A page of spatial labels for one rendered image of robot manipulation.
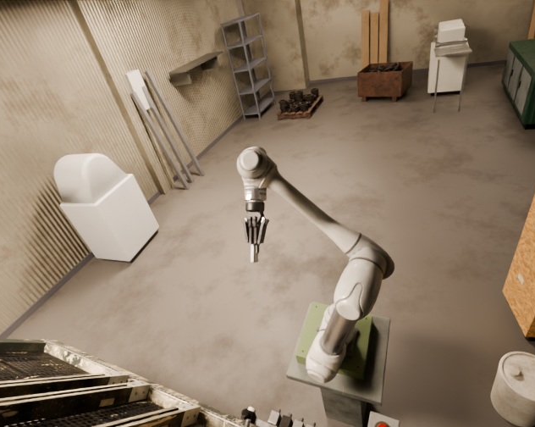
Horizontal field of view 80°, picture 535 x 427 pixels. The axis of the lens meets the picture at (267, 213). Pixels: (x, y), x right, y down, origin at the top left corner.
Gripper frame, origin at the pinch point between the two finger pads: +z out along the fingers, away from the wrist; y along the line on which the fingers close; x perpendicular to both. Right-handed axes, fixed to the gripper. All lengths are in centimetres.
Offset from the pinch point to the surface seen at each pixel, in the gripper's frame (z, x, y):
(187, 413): 75, -3, -37
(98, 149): -108, 89, -368
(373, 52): -432, 660, -214
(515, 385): 80, 142, 76
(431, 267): 29, 246, 8
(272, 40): -489, 541, -438
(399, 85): -290, 563, -121
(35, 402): 55, -56, -56
